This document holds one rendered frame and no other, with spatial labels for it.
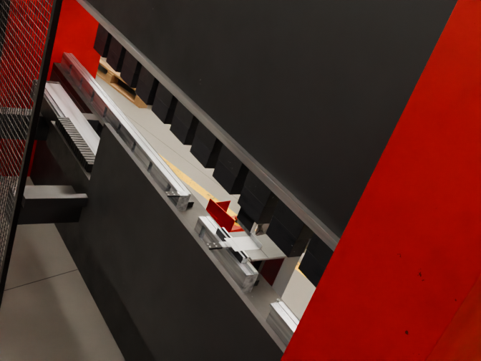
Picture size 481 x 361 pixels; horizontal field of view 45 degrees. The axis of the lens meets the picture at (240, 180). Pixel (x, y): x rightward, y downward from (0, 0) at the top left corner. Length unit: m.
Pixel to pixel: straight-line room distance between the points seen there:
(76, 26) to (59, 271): 1.56
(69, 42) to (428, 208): 3.29
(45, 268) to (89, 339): 0.58
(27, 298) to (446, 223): 2.68
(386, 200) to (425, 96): 0.18
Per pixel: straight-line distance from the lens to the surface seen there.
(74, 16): 3.95
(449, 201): 0.94
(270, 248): 2.38
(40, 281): 3.45
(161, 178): 2.73
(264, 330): 1.40
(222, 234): 2.36
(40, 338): 3.13
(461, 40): 0.95
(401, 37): 1.51
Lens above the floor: 2.18
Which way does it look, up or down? 25 degrees down
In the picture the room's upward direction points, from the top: 21 degrees clockwise
